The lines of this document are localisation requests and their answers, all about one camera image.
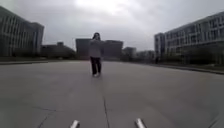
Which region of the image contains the dark block building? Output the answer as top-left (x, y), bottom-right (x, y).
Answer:
top-left (75, 38), bottom-right (124, 61)

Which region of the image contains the person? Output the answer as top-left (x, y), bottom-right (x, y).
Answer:
top-left (88, 32), bottom-right (104, 78)

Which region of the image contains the grey concrete slab pavement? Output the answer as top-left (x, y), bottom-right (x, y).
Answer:
top-left (0, 60), bottom-right (224, 128)

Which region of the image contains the low dark building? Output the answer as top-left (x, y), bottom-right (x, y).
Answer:
top-left (39, 41), bottom-right (77, 60)

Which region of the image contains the robot's own part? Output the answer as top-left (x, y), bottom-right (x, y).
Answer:
top-left (69, 119), bottom-right (81, 128)
top-left (134, 117), bottom-right (147, 128)

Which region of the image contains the kerb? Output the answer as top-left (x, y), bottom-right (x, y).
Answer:
top-left (0, 59), bottom-right (51, 66)
top-left (146, 63), bottom-right (224, 75)

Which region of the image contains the long grey building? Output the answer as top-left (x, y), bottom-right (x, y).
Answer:
top-left (153, 11), bottom-right (224, 66)

